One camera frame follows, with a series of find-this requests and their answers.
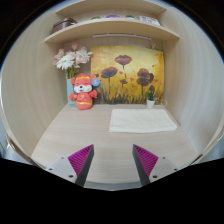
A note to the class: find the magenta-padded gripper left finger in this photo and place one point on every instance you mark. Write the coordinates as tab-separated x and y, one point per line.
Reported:
61	167

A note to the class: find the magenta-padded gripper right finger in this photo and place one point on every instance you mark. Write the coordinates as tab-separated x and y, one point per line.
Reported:
161	167

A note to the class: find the cream white towel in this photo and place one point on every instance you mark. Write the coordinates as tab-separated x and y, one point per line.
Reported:
141	120

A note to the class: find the small potted green plant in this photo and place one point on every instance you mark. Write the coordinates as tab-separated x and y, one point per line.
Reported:
150	102

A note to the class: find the red plush mouse toy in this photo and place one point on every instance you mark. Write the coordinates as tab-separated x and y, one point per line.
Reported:
83	95

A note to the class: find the light blue vase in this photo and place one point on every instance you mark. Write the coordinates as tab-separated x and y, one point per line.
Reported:
69	90

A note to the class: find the yellow poppy flower painting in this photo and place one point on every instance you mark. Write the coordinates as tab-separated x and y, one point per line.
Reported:
133	86

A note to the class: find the pink and white flower bouquet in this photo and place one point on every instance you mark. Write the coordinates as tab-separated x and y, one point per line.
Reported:
71	58

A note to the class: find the wooden shelf unit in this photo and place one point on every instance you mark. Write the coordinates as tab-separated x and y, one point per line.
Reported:
110	26

